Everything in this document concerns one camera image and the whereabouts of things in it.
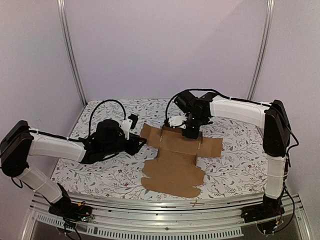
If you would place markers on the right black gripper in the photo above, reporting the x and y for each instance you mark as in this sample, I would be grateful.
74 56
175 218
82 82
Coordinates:
190 131

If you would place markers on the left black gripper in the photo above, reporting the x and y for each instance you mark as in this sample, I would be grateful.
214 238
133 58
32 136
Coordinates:
134 148

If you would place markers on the brown cardboard box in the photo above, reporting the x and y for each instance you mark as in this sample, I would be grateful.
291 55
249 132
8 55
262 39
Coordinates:
174 170

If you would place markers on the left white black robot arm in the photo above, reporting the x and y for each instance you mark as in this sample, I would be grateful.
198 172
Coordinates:
109 139

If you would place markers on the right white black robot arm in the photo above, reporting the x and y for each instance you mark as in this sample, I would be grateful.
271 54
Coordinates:
270 117

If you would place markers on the small wooden stick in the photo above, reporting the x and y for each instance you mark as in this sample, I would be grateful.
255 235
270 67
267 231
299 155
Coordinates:
196 203

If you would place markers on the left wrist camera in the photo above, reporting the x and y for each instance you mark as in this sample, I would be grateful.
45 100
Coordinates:
129 124

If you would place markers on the aluminium front rail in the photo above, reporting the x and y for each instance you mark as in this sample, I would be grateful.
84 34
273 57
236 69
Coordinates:
217 219

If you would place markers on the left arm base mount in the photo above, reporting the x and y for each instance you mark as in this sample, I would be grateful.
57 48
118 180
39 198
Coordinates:
72 212

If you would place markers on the left aluminium frame post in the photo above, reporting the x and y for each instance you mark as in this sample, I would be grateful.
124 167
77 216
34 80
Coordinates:
70 51

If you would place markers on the aluminium frame post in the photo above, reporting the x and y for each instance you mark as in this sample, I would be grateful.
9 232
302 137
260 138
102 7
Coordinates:
262 48
70 51

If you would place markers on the right aluminium frame post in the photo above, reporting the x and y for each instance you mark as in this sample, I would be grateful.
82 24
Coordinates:
262 48

